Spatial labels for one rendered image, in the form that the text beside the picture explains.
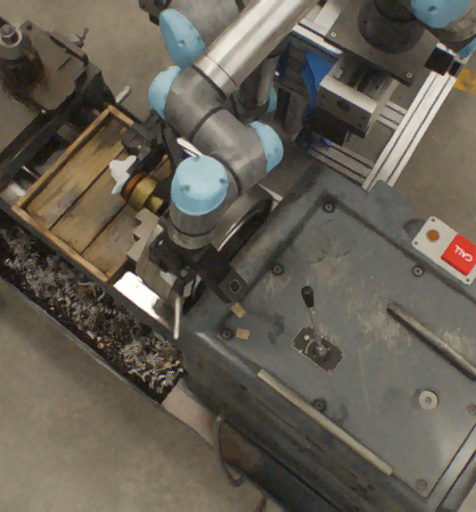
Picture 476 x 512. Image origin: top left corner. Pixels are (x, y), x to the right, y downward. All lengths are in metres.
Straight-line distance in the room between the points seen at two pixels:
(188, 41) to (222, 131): 0.33
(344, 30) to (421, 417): 0.87
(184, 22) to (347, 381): 0.71
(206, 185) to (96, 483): 1.71
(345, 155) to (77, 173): 1.10
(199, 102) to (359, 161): 1.58
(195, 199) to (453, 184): 2.03
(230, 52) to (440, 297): 0.61
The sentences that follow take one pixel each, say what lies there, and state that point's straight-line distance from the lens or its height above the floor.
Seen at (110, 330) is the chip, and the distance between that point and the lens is 2.04.
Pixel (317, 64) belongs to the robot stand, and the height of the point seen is 1.03.
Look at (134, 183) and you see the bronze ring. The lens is 1.62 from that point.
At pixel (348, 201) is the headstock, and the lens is 1.47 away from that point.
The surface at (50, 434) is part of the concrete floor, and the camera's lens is 2.65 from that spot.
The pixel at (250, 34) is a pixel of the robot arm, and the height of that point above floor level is 1.63.
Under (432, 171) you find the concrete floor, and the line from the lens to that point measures 2.98.
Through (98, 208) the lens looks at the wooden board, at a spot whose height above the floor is 0.89.
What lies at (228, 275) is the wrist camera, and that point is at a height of 1.43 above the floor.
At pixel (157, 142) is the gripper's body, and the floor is 1.11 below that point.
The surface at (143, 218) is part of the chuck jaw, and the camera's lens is 1.60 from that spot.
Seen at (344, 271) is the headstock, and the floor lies 1.25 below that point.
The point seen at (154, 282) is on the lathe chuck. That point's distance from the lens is 1.52.
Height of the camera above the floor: 2.58
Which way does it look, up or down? 71 degrees down
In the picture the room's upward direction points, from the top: 7 degrees clockwise
